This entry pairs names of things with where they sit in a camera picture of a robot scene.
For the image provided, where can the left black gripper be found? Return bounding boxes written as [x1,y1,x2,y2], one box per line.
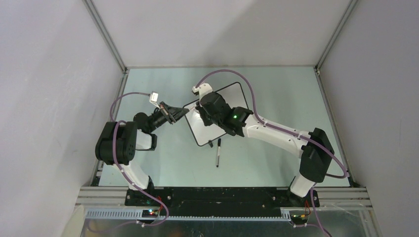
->
[148,101,189,133]

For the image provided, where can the white board black frame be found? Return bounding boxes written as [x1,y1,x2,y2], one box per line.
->
[183,82,249,147]

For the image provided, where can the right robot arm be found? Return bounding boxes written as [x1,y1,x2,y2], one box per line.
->
[196,91,334,206]

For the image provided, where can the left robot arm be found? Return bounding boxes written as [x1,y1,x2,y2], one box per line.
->
[95,102,190,206]

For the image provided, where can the black whiteboard marker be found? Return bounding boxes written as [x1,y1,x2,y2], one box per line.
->
[216,138,221,168]

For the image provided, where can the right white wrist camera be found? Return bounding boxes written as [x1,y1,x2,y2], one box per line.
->
[192,83,213,100]

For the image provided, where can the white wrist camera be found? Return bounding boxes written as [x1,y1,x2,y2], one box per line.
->
[192,83,213,100]
[149,91,160,109]

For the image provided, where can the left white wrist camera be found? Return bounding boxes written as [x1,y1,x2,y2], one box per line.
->
[149,91,160,109]

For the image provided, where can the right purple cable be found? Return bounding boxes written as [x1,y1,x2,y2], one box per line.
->
[196,69,350,237]

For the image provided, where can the purple cable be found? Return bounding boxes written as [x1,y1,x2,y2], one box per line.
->
[85,92,170,234]
[196,69,350,237]

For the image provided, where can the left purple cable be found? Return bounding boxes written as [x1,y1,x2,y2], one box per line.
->
[85,92,170,234]

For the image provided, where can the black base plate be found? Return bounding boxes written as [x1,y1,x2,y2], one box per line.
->
[125,187,320,217]

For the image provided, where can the grey cable duct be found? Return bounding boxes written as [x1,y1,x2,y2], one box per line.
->
[85,208,291,222]

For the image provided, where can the aluminium frame rail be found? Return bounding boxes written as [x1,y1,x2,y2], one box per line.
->
[82,0,127,74]

